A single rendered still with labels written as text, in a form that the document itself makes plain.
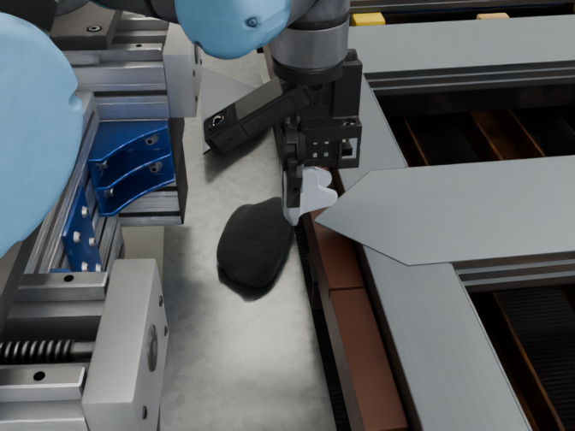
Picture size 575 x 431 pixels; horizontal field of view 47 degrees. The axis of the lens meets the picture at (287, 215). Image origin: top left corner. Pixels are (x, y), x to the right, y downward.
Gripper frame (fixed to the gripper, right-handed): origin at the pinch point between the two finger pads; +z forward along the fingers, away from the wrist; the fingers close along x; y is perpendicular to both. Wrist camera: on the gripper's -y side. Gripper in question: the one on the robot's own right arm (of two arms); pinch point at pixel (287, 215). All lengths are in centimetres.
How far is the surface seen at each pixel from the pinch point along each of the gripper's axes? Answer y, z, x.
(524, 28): 49, 1, 48
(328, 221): 4.6, 0.5, -1.1
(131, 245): -35, 86, 96
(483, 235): 21.7, 0.6, -5.8
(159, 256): -27, 86, 90
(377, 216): 10.6, 0.5, -1.0
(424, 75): 27.1, 1.8, 35.0
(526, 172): 31.7, 0.6, 5.5
